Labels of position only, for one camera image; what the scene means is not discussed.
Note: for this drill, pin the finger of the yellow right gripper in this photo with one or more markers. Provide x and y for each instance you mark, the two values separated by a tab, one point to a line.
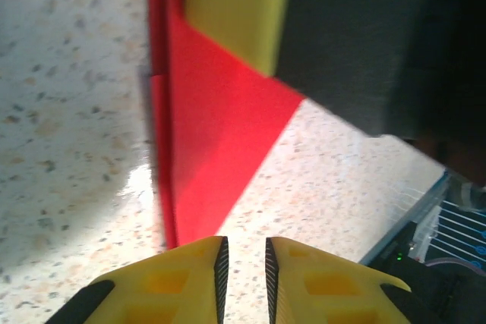
235	9

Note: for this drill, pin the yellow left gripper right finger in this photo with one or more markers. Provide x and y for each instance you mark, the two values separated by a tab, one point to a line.
326	290

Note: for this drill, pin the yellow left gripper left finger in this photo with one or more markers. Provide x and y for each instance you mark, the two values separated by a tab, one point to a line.
159	290

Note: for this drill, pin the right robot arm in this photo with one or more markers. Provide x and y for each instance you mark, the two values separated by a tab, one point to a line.
417	293

